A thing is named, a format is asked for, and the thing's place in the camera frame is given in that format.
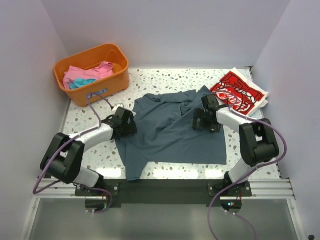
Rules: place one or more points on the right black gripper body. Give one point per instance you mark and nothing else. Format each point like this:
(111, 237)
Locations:
(201, 114)

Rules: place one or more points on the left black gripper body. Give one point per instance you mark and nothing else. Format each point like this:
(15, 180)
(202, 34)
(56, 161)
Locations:
(128, 129)

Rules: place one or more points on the slate blue t shirt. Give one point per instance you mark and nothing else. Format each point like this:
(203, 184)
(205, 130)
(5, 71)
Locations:
(165, 134)

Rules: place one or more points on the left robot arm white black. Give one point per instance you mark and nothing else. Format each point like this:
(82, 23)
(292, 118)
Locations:
(64, 156)

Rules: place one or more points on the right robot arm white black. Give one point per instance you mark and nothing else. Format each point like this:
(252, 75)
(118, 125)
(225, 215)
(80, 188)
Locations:
(257, 140)

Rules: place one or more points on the red white folded t shirt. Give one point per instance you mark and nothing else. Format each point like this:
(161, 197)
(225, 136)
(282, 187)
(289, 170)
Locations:
(237, 90)

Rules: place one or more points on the orange plastic basket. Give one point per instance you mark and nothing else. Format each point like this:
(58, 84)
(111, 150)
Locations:
(89, 59)

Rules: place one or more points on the pink t shirt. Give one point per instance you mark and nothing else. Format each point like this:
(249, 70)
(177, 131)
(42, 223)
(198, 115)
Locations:
(104, 70)

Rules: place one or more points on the turquoise t shirt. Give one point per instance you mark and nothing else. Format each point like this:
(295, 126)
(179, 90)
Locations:
(81, 82)

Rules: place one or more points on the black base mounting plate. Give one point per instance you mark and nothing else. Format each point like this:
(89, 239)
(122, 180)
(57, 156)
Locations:
(152, 191)

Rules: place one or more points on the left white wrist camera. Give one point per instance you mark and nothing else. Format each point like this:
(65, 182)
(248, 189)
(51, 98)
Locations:
(119, 105)

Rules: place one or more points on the aluminium frame rail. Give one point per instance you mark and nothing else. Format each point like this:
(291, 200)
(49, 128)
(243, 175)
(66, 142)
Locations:
(260, 189)

